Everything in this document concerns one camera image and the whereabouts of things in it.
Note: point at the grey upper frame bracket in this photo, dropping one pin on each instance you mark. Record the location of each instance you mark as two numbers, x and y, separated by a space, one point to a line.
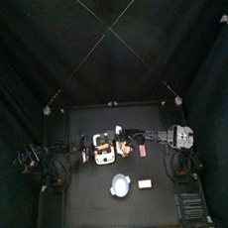
225 19

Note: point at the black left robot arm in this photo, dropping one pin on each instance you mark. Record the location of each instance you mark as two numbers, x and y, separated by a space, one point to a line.
34 156

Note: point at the white frame corner bracket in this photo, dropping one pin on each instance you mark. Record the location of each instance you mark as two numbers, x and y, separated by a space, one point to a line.
46 110
178 100

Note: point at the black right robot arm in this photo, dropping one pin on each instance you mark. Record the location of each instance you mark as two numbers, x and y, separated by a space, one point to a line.
180 137

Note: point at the red white nigiri block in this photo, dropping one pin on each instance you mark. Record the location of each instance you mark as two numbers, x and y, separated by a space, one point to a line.
142 151

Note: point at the white toy cleaver knife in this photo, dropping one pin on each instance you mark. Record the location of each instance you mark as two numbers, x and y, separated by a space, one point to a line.
85 155

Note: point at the white sushi roll piece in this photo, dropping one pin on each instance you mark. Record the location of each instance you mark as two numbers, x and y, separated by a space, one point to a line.
145 183

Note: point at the white frame middle bracket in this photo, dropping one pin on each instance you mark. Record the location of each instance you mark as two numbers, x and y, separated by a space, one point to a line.
112 103

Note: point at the white brown toy object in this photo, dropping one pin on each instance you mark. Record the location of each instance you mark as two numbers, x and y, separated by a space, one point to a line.
104 157

